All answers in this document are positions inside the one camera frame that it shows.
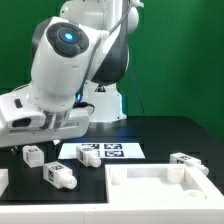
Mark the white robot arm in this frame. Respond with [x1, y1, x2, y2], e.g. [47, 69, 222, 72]
[0, 0, 144, 147]

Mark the white square tabletop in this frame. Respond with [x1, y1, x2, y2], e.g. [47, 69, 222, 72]
[105, 164, 224, 205]

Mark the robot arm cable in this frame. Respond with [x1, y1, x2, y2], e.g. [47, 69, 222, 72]
[78, 0, 147, 117]

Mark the white obstacle fence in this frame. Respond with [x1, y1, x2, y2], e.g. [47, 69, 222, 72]
[0, 168, 224, 224]

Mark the white marker sheet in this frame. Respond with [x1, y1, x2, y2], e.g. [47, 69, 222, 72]
[58, 143, 144, 159]

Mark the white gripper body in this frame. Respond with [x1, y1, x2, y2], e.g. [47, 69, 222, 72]
[0, 108, 89, 148]

